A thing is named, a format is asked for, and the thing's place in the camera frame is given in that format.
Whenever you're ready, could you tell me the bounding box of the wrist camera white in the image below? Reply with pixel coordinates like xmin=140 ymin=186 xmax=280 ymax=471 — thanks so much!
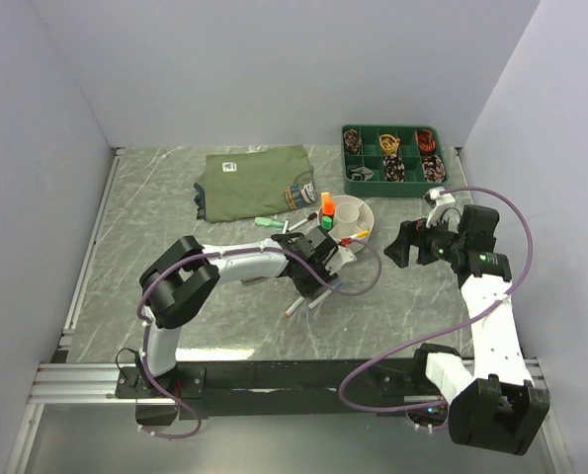
xmin=326 ymin=237 xmax=356 ymax=274
xmin=424 ymin=187 xmax=456 ymax=228

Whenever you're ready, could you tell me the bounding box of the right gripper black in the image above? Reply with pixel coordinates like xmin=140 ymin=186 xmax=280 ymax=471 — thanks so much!
xmin=383 ymin=210 xmax=465 ymax=268

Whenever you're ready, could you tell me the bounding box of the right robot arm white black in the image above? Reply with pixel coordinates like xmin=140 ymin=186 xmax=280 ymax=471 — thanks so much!
xmin=384 ymin=204 xmax=550 ymax=455

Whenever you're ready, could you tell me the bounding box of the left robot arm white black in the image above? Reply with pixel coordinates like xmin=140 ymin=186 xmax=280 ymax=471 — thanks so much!
xmin=137 ymin=227 xmax=341 ymax=397

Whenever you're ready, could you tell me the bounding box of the brown patterned hair tie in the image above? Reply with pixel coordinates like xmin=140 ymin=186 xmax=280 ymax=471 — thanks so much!
xmin=342 ymin=128 xmax=365 ymax=154

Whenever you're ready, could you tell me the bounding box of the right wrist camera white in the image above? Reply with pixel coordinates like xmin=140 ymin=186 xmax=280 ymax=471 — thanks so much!
xmin=424 ymin=187 xmax=456 ymax=228

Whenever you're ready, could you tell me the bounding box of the pink pencil case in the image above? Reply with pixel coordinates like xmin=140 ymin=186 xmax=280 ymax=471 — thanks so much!
xmin=241 ymin=276 xmax=266 ymax=284

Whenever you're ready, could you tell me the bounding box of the white pen blue cap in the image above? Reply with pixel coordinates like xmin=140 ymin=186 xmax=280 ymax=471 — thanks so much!
xmin=307 ymin=278 xmax=344 ymax=310

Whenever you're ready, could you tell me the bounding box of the black green highlighter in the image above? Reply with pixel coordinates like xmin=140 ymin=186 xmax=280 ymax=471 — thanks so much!
xmin=322 ymin=215 xmax=333 ymax=230

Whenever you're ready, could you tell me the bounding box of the purple cable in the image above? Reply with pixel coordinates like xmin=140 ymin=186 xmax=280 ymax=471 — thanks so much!
xmin=135 ymin=237 xmax=383 ymax=439
xmin=338 ymin=186 xmax=534 ymax=431

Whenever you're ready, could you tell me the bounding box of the mint green highlighter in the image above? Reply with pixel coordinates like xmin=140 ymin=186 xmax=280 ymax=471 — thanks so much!
xmin=254 ymin=217 xmax=285 ymax=229

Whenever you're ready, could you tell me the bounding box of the white pen yellow cap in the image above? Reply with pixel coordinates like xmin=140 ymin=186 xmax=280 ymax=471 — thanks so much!
xmin=350 ymin=230 xmax=370 ymax=239

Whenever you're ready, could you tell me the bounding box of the black orange highlighter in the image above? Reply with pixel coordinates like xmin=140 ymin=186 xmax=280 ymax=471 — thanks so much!
xmin=321 ymin=192 xmax=335 ymax=217

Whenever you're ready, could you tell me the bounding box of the green compartment tray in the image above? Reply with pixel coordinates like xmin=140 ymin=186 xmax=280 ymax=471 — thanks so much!
xmin=342 ymin=124 xmax=450 ymax=198

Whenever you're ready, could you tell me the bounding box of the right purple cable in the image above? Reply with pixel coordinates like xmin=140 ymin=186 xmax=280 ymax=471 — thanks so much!
xmin=338 ymin=186 xmax=534 ymax=431

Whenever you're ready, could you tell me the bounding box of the white marker black cap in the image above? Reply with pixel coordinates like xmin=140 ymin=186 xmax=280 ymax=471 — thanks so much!
xmin=289 ymin=212 xmax=317 ymax=232

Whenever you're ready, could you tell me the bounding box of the pink black floral hair tie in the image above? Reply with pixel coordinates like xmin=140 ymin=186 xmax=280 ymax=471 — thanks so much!
xmin=420 ymin=154 xmax=447 ymax=183

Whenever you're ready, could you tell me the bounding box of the aluminium rail frame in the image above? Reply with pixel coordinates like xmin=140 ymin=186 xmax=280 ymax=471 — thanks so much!
xmin=4 ymin=145 xmax=573 ymax=474

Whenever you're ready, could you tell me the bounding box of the folded green t-shirt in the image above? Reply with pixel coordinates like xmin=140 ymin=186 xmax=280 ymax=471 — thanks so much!
xmin=194 ymin=145 xmax=317 ymax=223

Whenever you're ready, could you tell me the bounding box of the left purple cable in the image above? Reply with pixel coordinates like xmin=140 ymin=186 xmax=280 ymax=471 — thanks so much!
xmin=135 ymin=237 xmax=383 ymax=439

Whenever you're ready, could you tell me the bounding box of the orange black hair tie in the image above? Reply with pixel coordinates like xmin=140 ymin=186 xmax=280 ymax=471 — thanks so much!
xmin=414 ymin=128 xmax=440 ymax=152

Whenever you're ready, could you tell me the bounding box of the white pen pink cap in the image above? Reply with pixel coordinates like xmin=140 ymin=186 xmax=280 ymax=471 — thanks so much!
xmin=284 ymin=297 xmax=305 ymax=318

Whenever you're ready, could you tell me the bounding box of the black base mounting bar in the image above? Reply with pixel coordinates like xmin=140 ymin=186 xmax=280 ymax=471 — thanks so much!
xmin=114 ymin=358 xmax=468 ymax=428

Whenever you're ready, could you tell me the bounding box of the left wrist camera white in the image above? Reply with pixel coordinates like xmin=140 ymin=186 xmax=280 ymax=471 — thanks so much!
xmin=326 ymin=237 xmax=356 ymax=274

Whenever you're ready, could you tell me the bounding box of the white round pen holder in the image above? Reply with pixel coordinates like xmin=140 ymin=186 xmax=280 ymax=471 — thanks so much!
xmin=328 ymin=195 xmax=375 ymax=253

